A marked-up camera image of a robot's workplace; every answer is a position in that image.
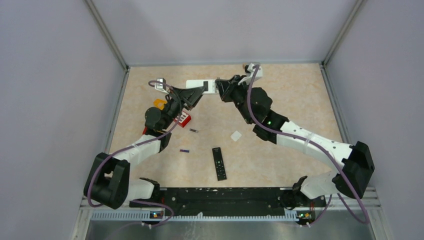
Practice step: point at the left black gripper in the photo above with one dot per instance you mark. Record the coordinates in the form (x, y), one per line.
(189, 96)

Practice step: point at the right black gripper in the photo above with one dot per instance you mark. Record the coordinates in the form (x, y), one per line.
(224, 86)

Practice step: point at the white red remote control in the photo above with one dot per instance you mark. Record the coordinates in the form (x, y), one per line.
(209, 85)

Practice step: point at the white battery cover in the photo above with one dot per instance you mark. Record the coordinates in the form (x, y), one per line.
(235, 136)

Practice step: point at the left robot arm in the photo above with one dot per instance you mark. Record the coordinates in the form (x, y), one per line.
(108, 181)

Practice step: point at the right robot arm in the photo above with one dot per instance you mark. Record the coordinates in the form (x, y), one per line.
(351, 165)

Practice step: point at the black remote control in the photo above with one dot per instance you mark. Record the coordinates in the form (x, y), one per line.
(219, 164)

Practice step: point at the red yellow toy phone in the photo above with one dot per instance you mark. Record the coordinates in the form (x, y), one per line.
(183, 118)

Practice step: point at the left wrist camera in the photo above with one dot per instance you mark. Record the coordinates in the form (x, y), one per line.
(160, 85)

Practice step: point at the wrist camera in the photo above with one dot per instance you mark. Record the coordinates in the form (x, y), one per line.
(160, 85)
(254, 70)

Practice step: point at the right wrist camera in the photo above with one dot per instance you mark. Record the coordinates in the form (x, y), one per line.
(254, 70)

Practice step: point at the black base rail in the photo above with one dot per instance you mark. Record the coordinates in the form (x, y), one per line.
(230, 201)

